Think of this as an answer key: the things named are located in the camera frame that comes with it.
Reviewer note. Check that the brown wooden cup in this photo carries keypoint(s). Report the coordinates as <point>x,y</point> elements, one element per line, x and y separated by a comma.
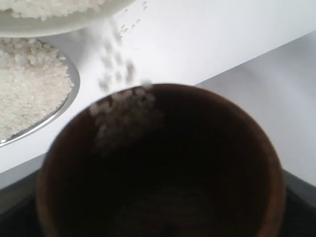
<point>193,164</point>

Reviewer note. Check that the rice in white bowl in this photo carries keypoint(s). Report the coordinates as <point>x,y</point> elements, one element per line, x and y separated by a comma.
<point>44,9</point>

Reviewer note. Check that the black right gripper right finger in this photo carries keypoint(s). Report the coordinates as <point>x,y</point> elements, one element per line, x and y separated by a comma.
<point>300,212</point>

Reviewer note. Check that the round steel plate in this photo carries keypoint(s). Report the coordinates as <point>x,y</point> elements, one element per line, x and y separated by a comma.
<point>66,103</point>

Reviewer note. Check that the spilled rice grains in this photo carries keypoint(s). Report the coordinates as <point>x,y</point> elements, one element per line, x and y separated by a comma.
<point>131,16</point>

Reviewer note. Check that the white ceramic bowl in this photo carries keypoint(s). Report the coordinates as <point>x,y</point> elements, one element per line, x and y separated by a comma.
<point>11,27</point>

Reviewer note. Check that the falling rice grains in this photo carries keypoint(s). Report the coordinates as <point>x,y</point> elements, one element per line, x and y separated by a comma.
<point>118,98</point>

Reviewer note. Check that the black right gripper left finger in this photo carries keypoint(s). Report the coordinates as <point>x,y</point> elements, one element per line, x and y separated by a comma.
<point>18,215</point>

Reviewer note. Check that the rice on steel plate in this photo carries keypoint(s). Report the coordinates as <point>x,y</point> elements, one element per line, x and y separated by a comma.
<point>34,82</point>

